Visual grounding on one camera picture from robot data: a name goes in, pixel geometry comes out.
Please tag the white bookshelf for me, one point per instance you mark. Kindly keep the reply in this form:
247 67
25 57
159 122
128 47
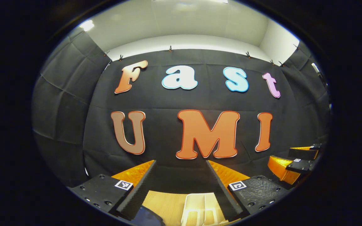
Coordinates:
193 204

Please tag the row of small cloth clips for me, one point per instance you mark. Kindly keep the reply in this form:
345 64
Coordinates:
170 48

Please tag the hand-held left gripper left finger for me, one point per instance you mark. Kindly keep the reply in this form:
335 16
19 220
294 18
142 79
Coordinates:
140 191

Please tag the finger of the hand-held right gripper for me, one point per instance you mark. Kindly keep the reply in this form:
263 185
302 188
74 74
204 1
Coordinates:
281 169
302 153

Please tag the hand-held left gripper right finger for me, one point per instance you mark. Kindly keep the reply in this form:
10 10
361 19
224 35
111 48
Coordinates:
220 188

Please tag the blue schoolbag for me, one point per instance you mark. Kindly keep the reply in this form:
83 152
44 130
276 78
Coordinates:
146 218

